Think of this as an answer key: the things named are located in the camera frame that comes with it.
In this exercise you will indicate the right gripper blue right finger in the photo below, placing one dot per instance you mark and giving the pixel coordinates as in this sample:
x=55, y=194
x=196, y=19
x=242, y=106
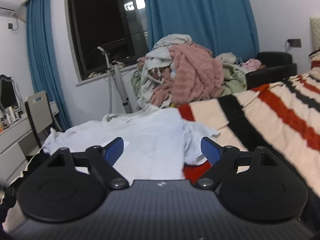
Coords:
x=222, y=160

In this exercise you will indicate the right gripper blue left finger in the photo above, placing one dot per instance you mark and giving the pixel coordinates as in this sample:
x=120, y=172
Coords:
x=102, y=160

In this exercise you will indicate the white t-shirt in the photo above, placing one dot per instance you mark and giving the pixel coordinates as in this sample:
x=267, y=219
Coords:
x=157, y=142

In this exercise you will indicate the pile of light clothes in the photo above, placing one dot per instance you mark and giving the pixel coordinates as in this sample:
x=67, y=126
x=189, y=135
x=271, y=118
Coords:
x=234, y=76

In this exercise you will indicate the striped fleece blanket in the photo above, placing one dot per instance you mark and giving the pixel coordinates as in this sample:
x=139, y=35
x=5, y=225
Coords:
x=272, y=191

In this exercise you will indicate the pink fluffy blanket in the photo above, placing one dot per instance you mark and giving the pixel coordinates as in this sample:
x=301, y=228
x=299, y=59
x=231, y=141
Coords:
x=179, y=74

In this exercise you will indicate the white dressing table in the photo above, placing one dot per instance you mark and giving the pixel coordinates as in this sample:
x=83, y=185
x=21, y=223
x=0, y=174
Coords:
x=17, y=142

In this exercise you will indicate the pink small garment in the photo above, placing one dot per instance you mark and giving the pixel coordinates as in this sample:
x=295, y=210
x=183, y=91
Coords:
x=251, y=65

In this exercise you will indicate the left blue curtain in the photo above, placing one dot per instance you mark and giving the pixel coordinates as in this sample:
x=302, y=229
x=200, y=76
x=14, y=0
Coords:
x=42, y=59

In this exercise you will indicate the blue curtain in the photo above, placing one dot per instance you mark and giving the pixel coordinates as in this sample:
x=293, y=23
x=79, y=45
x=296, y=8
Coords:
x=42, y=59
x=223, y=26

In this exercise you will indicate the black armchair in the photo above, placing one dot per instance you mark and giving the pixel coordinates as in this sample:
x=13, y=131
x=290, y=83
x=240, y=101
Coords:
x=278, y=66

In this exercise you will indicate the vanity mirror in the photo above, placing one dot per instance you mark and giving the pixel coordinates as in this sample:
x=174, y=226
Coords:
x=10, y=97

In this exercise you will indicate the right blue curtain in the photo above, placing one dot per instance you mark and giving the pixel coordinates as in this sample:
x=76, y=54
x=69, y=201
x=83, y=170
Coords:
x=223, y=26

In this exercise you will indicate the dark window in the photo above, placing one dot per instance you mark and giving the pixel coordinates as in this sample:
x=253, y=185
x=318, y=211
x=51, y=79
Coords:
x=117, y=26

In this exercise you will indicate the wall power socket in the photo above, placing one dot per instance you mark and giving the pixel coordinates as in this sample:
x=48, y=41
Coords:
x=295, y=43

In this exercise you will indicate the wall air conditioner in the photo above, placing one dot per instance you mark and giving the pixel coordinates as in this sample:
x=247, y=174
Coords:
x=13, y=8

